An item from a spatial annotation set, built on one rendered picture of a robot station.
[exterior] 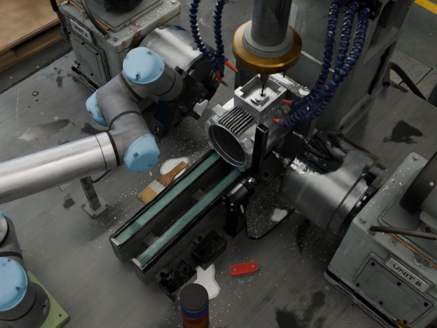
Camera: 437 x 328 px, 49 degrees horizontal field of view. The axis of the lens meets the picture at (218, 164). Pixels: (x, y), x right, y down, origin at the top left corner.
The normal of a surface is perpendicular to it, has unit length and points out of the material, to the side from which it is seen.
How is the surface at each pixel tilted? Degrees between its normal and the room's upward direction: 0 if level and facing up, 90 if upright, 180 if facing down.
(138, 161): 91
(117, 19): 0
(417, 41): 0
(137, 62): 30
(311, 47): 90
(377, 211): 0
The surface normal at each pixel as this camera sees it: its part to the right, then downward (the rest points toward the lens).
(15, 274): 0.14, -0.46
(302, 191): -0.61, 0.32
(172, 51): -0.18, -0.36
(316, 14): -0.68, 0.61
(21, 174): 0.29, -0.15
